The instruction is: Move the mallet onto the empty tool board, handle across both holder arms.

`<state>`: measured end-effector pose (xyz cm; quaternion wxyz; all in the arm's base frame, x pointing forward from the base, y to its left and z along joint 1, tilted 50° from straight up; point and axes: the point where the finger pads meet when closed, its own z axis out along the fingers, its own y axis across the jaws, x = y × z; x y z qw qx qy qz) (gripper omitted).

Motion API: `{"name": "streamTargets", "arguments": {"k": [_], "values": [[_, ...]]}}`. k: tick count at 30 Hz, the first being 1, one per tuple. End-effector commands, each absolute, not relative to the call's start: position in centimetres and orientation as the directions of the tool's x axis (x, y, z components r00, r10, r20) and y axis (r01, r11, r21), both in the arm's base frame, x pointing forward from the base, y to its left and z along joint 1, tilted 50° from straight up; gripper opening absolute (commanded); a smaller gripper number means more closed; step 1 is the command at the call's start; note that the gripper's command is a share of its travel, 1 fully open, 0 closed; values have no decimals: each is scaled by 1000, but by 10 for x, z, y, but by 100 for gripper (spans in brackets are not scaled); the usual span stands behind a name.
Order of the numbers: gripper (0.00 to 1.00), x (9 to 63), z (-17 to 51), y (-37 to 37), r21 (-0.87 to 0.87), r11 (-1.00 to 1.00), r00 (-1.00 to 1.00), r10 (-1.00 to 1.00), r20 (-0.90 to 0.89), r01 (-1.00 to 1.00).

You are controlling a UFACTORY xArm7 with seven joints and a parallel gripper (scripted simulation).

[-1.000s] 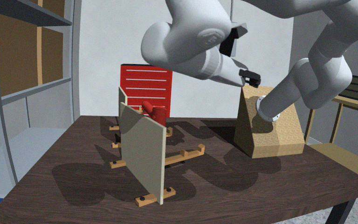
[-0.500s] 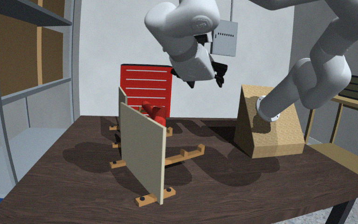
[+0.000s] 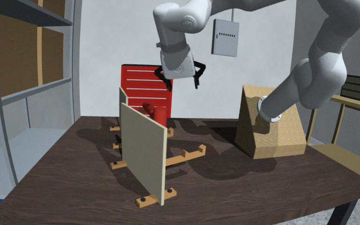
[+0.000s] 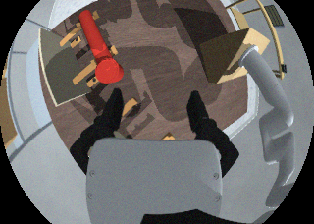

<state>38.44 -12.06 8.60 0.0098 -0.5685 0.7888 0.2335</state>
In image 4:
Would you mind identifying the red mallet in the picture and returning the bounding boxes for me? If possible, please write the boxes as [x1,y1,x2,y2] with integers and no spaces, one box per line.
[78,10,124,84]

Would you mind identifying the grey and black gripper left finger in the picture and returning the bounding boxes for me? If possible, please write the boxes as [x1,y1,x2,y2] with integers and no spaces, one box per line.
[70,88,125,175]

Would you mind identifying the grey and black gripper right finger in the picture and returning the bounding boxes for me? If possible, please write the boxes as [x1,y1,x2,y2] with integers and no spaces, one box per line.
[186,90,239,178]

